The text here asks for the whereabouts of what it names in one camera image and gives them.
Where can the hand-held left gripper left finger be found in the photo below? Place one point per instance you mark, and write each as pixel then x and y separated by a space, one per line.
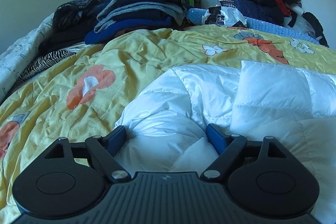
pixel 117 138

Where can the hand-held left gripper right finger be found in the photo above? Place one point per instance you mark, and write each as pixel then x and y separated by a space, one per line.
pixel 215 136

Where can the white puffer jacket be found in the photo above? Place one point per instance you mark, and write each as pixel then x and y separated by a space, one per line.
pixel 183 87

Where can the stack of dark folded clothes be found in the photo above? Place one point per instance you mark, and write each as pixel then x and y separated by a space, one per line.
pixel 141 14

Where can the yellow floral bedspread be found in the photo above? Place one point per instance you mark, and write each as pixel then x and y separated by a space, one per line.
pixel 65 113

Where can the zebra striped cloth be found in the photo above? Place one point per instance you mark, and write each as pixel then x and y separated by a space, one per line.
pixel 44 62

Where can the white and black plastic bag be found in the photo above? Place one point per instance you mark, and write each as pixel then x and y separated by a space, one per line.
pixel 225 16

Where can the blue knitted blanket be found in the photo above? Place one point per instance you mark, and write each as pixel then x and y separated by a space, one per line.
pixel 275 27

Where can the white printed quilt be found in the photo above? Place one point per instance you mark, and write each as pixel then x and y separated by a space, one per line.
pixel 18 53

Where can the navy jacket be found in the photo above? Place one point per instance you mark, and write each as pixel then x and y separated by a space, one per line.
pixel 257 10

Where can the houndstooth cloth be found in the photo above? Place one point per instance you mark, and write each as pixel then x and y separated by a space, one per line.
pixel 225 1

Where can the dark patterned garment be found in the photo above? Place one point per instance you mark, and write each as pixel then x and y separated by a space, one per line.
pixel 76 6

